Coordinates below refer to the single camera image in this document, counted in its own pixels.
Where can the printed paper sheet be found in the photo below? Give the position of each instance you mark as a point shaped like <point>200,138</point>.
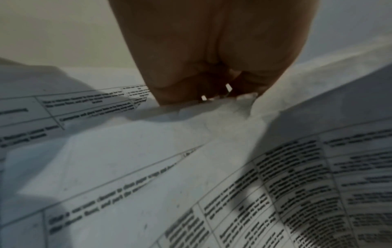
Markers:
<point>306,181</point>

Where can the pile of printed papers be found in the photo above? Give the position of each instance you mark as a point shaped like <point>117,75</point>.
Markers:
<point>92,145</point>

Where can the person's left hand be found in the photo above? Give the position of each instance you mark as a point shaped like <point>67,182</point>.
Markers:
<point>214,48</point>

